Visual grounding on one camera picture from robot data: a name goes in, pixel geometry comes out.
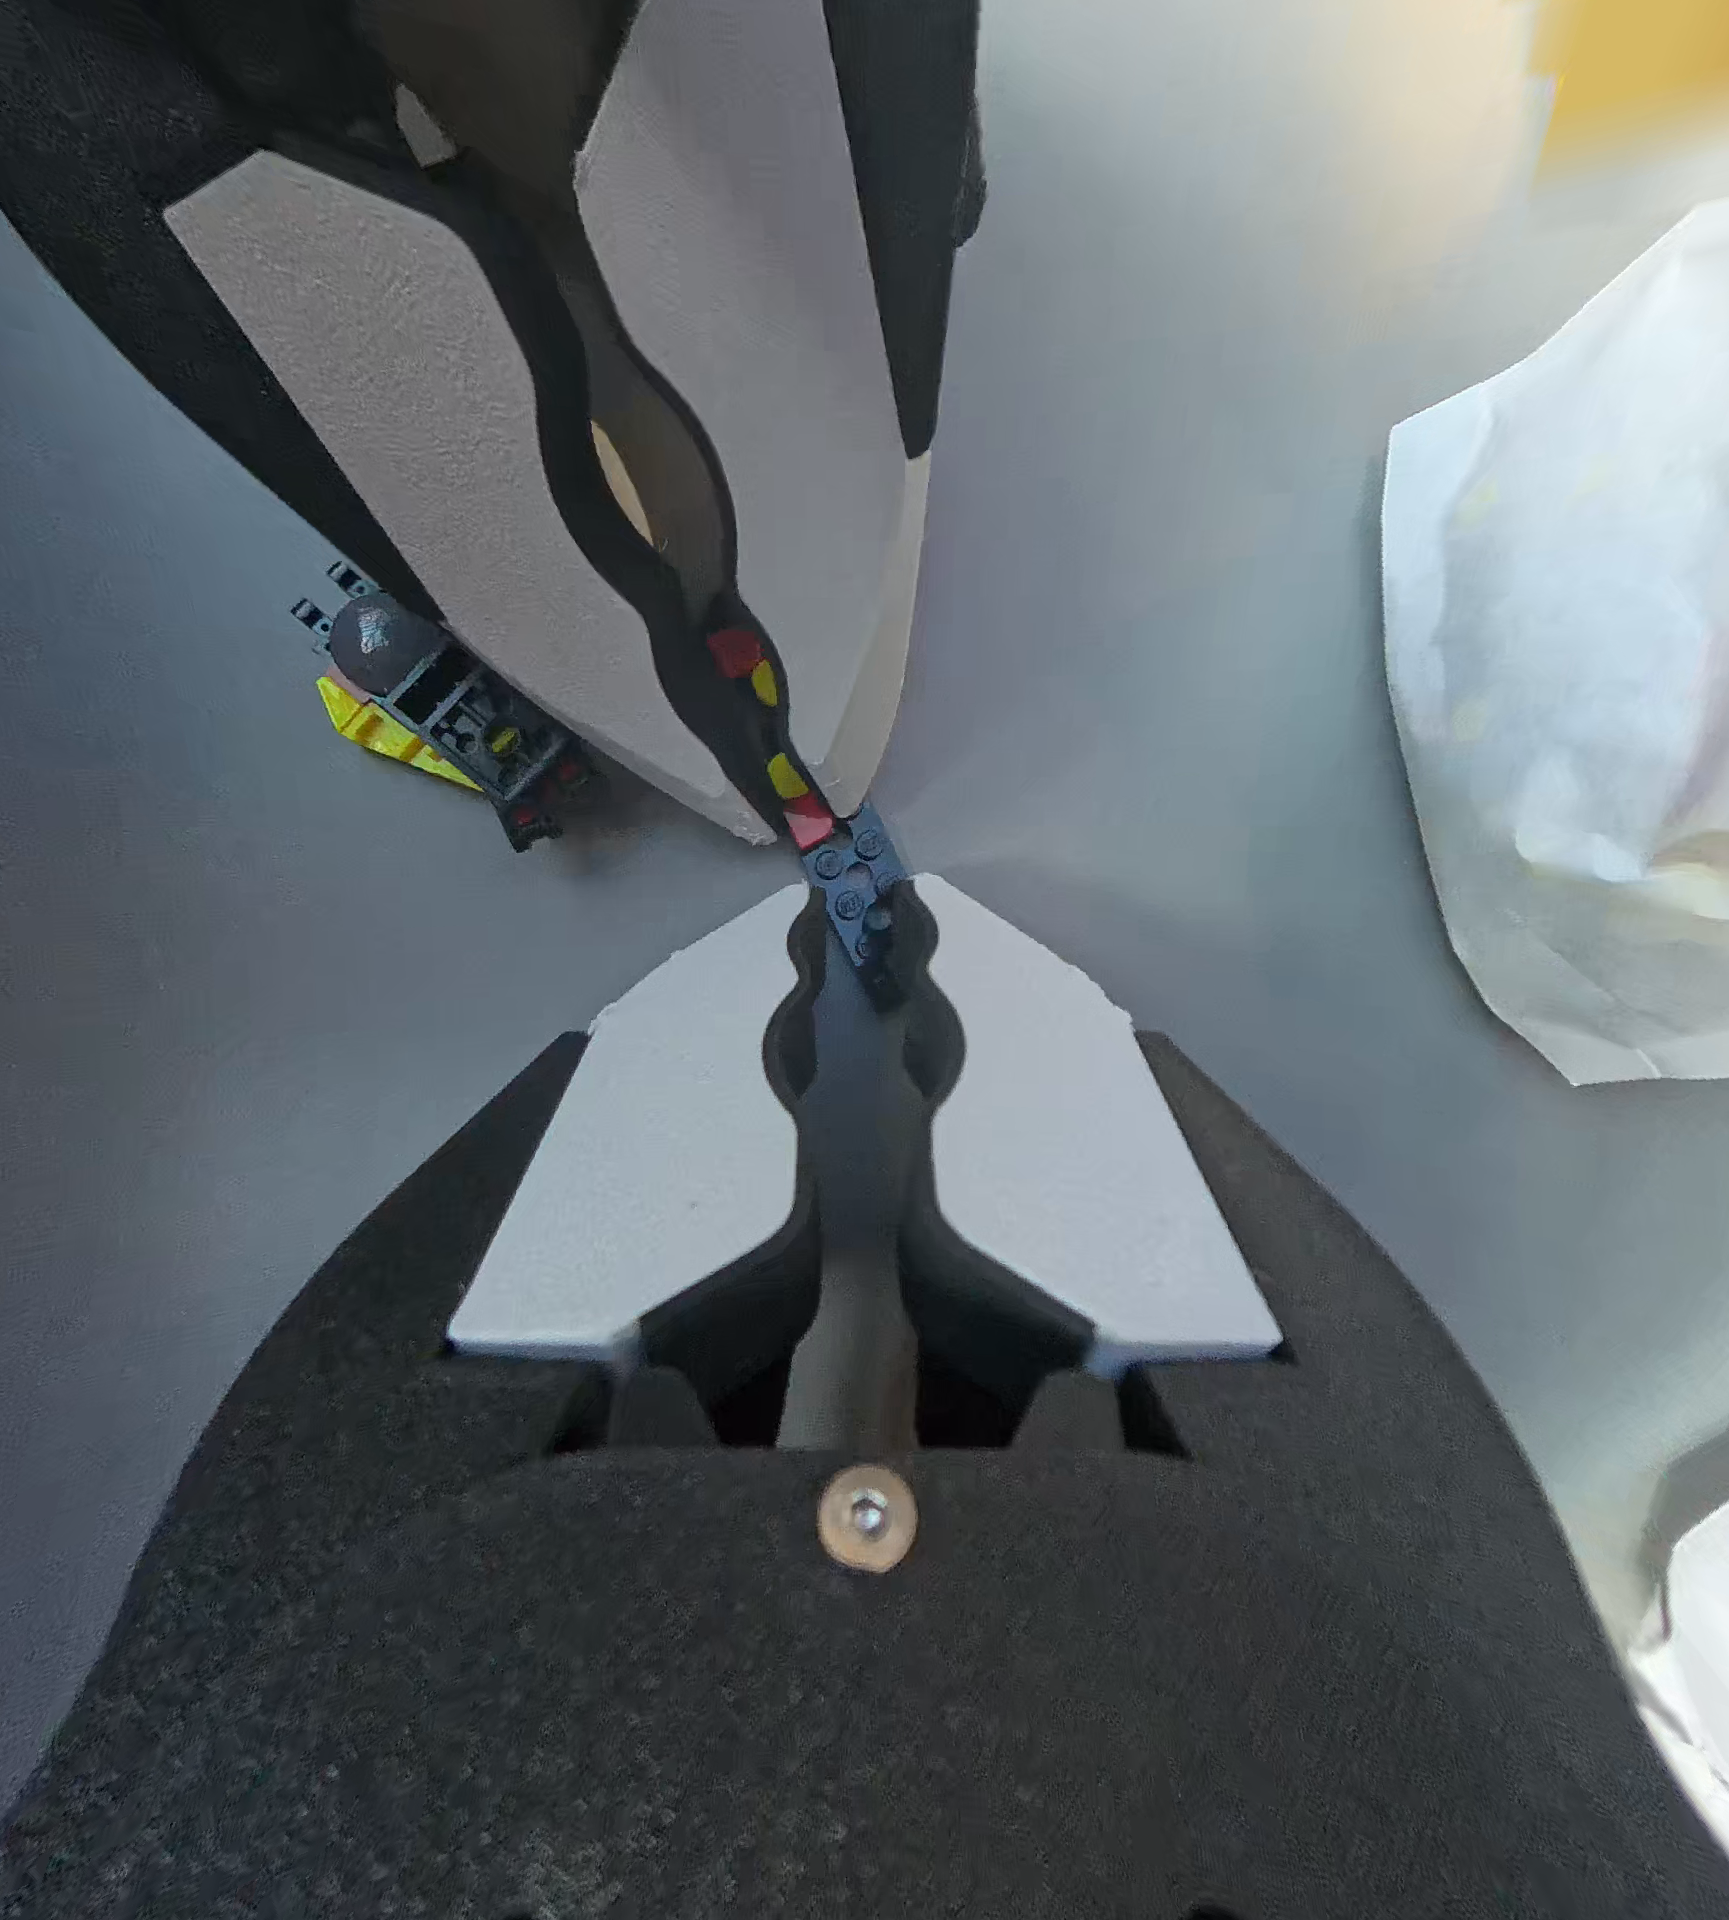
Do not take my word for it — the black red yellow lego build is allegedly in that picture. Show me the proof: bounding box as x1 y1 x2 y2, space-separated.
285 558 579 851

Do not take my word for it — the colourful cardboard lego box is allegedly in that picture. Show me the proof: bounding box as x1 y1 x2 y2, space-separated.
1540 0 1729 151

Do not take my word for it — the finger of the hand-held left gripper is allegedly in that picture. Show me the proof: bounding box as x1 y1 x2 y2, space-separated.
161 137 791 848
570 0 926 812

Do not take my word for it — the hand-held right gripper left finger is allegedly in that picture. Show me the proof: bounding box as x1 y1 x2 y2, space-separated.
444 888 821 1357

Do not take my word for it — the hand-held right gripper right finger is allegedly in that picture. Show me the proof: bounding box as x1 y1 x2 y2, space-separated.
910 870 1293 1368

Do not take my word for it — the long black studded lego strip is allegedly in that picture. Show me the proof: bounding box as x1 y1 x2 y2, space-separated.
699 616 921 977

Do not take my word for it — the torn printed white paper bag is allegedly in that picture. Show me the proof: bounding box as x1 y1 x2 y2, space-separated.
1379 165 1729 1087

